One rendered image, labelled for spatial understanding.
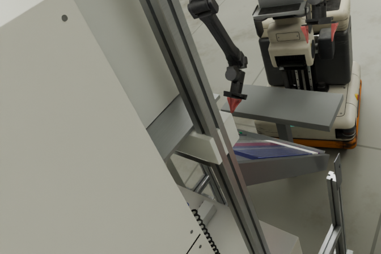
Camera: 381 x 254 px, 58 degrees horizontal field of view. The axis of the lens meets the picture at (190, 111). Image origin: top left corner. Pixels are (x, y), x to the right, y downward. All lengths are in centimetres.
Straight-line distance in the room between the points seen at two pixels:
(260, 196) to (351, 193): 52
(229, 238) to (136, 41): 94
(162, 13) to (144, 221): 35
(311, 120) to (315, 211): 61
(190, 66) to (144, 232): 30
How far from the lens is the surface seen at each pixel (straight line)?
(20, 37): 43
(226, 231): 142
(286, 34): 194
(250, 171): 88
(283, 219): 214
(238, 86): 165
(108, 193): 55
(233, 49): 160
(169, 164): 201
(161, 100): 72
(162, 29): 53
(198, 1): 142
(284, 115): 181
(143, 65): 68
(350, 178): 228
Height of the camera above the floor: 181
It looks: 36 degrees down
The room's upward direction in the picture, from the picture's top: 23 degrees counter-clockwise
